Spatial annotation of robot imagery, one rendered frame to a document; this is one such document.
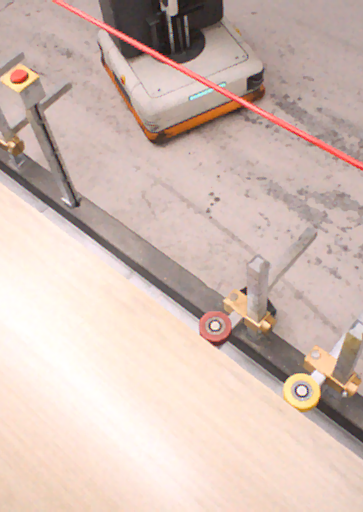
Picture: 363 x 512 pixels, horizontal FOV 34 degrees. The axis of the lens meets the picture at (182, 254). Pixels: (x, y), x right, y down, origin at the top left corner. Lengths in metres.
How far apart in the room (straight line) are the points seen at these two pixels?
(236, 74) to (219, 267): 0.91
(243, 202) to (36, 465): 1.68
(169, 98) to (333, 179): 0.83
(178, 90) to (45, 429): 1.81
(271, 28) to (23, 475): 2.76
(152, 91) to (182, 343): 1.63
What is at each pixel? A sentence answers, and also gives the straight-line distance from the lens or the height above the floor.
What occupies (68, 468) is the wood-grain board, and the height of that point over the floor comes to 0.90.
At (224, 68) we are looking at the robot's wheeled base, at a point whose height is 0.28.
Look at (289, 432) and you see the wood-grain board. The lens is 1.37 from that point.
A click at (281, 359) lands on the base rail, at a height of 0.70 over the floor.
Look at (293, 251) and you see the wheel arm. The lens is 1.63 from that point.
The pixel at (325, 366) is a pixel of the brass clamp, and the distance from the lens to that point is 1.49.
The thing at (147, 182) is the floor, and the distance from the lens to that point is 2.85.
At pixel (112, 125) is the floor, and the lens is 3.12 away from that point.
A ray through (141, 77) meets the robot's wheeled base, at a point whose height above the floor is 0.28.
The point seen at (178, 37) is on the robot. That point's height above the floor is 0.37.
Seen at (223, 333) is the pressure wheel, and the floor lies 0.91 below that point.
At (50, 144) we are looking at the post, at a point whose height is 0.99.
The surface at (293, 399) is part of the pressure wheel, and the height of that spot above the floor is 0.91.
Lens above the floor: 2.23
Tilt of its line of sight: 59 degrees down
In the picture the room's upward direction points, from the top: 10 degrees counter-clockwise
